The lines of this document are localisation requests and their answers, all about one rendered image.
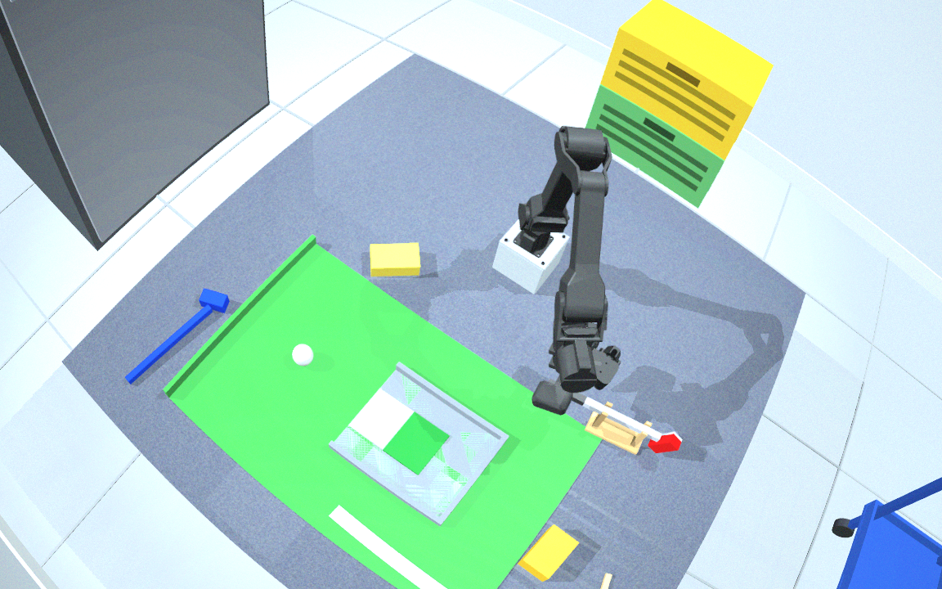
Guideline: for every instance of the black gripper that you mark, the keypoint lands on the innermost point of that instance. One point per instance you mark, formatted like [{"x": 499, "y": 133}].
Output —
[{"x": 549, "y": 396}]

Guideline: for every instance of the green flat mat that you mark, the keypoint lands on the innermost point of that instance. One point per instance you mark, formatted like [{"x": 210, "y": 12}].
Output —
[{"x": 276, "y": 419}]

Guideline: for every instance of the blue putter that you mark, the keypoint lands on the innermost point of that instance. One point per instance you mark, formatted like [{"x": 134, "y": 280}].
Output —
[{"x": 210, "y": 300}]

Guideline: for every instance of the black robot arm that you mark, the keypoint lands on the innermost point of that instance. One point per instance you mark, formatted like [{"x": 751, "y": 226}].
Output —
[{"x": 581, "y": 297}]

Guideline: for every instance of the white ball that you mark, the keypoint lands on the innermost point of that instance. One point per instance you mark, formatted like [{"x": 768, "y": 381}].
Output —
[{"x": 302, "y": 355}]

